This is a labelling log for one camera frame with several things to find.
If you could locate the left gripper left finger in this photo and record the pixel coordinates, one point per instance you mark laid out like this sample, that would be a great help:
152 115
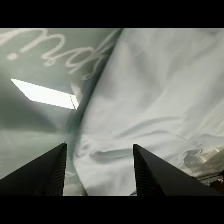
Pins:
46 176

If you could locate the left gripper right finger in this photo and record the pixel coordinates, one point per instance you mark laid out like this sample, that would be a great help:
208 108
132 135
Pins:
153 176

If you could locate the pale blue shirt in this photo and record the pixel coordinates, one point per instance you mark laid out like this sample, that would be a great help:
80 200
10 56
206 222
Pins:
150 100

